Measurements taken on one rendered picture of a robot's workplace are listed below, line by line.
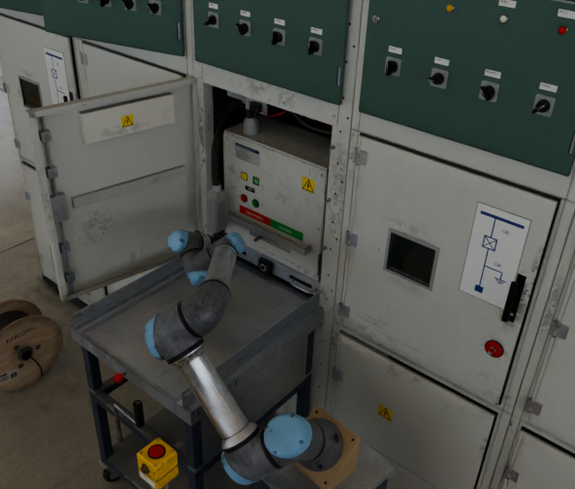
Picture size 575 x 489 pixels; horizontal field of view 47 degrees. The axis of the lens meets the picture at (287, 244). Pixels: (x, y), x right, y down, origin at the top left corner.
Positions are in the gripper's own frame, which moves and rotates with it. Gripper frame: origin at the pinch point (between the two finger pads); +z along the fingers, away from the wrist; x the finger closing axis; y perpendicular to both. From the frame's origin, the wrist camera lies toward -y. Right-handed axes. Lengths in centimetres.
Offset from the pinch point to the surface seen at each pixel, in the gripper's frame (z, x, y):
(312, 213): 4.0, 22.1, 25.3
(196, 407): -40, -43, 36
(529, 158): -25, 59, 97
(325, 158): 0.4, 42.0, 24.6
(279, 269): 17.5, -4.1, 11.9
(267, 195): 4.3, 21.9, 3.8
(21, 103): 1, 18, -152
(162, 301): -14.0, -28.2, -12.6
